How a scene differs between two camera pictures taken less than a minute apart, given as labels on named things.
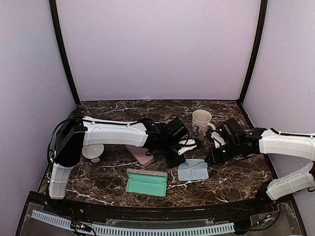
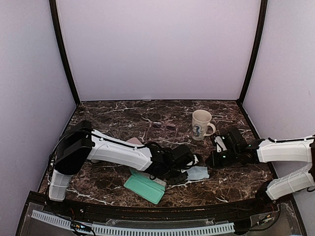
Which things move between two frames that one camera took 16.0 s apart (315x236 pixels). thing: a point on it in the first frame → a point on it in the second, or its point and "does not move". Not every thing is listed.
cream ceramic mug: (201, 118) does not move
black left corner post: (54, 12) does not move
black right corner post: (248, 79) does not move
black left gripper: (171, 162) → (176, 180)
